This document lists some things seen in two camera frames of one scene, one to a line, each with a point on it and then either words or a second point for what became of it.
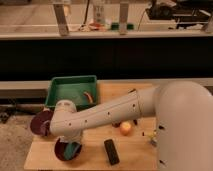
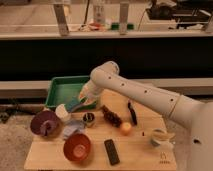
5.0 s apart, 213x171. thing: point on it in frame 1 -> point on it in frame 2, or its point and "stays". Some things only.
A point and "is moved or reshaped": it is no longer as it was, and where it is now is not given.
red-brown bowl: [60, 147] -> [77, 146]
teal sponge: [70, 150] is moved or reshaped
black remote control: [112, 152] stays
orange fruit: [125, 128] stays
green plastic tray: [81, 89] stays
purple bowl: [40, 123] stays
